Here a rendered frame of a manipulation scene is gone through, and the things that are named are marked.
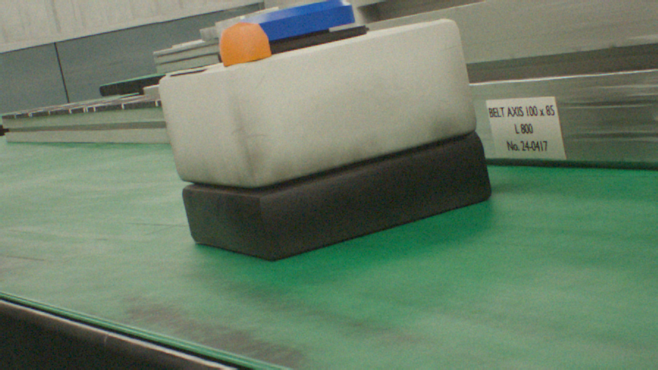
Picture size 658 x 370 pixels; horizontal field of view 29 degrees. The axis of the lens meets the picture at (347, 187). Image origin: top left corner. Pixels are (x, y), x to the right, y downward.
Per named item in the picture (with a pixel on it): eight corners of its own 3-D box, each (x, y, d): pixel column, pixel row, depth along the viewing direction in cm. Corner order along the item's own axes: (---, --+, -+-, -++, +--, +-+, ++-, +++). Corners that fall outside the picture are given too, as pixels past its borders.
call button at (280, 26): (228, 80, 44) (215, 23, 44) (332, 57, 46) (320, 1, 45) (269, 75, 40) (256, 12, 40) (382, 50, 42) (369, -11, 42)
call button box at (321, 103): (190, 244, 46) (150, 69, 45) (426, 179, 50) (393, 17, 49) (271, 263, 39) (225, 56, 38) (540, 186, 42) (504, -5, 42)
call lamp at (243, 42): (217, 67, 39) (208, 28, 39) (261, 57, 40) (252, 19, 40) (233, 64, 38) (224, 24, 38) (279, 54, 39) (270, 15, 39)
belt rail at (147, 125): (6, 142, 165) (1, 119, 164) (37, 135, 166) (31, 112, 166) (283, 144, 77) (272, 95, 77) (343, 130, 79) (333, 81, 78)
